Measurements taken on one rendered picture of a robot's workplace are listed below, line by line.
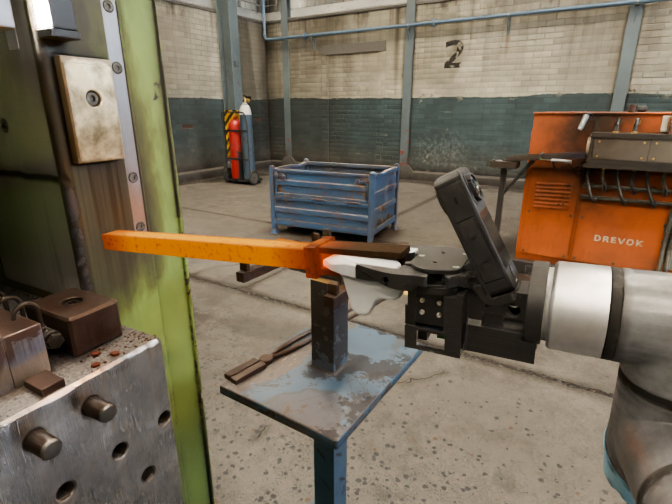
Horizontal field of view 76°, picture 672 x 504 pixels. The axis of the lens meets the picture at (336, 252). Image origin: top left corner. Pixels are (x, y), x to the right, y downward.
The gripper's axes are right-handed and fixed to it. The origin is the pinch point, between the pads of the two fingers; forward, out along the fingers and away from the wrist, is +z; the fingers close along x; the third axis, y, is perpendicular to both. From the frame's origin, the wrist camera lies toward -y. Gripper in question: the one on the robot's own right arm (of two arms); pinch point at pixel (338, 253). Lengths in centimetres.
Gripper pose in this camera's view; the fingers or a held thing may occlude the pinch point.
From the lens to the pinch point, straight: 45.7
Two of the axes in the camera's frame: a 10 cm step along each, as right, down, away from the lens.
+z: -8.8, -1.1, 4.6
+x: 4.7, -2.8, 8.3
